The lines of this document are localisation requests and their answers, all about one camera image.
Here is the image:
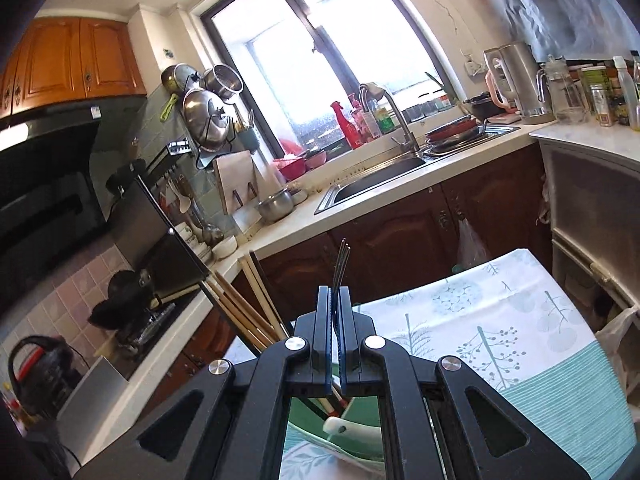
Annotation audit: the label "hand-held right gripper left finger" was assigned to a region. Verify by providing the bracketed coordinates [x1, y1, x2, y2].
[70, 285, 333, 480]

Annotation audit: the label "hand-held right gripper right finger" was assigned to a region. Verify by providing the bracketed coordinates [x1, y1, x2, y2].
[337, 287, 591, 480]

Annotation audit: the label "green utensil holder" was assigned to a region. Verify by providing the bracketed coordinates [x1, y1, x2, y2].
[286, 396, 385, 463]

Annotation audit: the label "cream spatula handle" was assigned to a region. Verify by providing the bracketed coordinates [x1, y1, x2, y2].
[322, 416, 383, 443]

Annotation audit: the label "steel fork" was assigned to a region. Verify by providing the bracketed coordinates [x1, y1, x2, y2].
[331, 238, 352, 295]

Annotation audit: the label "teal and white printed tablecloth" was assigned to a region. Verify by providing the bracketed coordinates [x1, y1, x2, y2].
[222, 247, 628, 480]

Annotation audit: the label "white bowl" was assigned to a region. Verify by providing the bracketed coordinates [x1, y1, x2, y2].
[210, 235, 238, 261]

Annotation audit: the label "hanging plastic bag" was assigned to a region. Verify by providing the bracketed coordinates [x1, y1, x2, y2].
[456, 217, 490, 272]

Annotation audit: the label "gas stove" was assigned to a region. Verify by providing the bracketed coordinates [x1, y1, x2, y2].
[112, 292, 201, 378]

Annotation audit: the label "steel sink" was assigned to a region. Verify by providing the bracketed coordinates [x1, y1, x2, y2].
[314, 152, 426, 216]

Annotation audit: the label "red bowl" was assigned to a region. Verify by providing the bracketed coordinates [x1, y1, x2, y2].
[272, 156, 307, 182]

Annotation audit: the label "wooden cutting board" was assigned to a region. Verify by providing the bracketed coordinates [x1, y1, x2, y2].
[212, 149, 262, 217]

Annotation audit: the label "hanging kitchen ladles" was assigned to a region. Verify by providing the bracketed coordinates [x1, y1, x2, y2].
[160, 167, 223, 246]

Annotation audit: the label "black wok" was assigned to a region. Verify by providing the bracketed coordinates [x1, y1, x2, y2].
[89, 269, 157, 332]

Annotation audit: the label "dark stove splatter guard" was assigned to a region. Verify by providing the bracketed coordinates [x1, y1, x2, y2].
[107, 159, 212, 306]

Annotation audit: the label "red bottle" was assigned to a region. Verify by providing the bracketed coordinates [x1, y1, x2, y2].
[330, 101, 366, 150]

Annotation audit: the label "silver splatter panel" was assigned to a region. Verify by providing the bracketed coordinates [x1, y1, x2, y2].
[57, 355, 128, 431]

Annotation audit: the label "steel faucet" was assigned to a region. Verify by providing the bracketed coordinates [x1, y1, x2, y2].
[358, 82, 422, 157]

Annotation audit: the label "red frying pan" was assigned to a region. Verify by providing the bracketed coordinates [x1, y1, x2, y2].
[425, 114, 488, 155]

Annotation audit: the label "steel pot lid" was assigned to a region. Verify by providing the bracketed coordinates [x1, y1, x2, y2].
[181, 87, 235, 154]

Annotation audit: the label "white plastic bag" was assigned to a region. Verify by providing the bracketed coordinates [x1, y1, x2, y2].
[594, 307, 640, 391]

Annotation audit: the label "dark pot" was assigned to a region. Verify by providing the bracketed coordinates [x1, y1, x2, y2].
[462, 91, 503, 118]

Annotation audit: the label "black and red cooker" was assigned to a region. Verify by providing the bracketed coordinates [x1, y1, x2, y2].
[9, 335, 83, 418]

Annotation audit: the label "hanging steel pot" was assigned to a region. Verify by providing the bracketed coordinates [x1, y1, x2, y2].
[202, 62, 244, 106]

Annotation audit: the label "hanging saucepan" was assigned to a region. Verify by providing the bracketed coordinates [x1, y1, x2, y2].
[160, 62, 202, 121]

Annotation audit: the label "kitchen window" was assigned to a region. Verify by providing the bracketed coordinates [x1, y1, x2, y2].
[190, 0, 458, 161]

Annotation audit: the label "black range hood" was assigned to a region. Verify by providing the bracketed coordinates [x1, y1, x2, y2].
[0, 95, 148, 306]

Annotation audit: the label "steel electric kettle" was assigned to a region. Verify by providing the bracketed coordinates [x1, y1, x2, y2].
[482, 41, 557, 126]

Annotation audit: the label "glass jug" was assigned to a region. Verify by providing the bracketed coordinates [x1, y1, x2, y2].
[536, 55, 590, 124]

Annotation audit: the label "row of seasoning bottles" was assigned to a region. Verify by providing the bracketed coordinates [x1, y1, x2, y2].
[580, 50, 640, 131]

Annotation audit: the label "wall socket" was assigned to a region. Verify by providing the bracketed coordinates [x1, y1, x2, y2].
[460, 47, 483, 78]

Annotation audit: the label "wooden wall cabinet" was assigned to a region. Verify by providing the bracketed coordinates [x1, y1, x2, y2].
[0, 16, 147, 120]

